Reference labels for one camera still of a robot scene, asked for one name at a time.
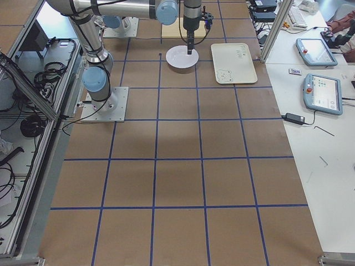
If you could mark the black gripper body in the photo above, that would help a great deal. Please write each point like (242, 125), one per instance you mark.
(190, 25)

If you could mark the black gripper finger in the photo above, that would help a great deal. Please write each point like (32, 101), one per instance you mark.
(190, 41)

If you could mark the cream bear tray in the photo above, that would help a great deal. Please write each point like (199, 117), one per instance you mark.
(233, 63)

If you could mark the bamboo cutting board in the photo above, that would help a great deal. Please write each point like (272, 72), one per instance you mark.
(174, 31)

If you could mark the white round plate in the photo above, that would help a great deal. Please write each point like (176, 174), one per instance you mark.
(178, 57)

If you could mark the white keyboard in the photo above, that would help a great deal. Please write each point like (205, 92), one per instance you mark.
(296, 18)

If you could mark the small printed card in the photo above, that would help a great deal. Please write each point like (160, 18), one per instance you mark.
(294, 71)

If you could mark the upper teach pendant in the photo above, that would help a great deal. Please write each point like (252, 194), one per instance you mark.
(315, 52)

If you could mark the teach pendant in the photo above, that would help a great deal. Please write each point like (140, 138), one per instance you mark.
(315, 52)
(322, 93)

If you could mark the black power adapter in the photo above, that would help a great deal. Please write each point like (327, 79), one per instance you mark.
(293, 118)

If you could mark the lower teach pendant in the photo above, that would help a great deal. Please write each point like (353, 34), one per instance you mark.
(322, 93)

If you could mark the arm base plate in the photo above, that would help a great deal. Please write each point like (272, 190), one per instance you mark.
(114, 109)
(131, 33)

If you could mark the aluminium frame post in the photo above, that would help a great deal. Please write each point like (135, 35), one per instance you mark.
(275, 29)

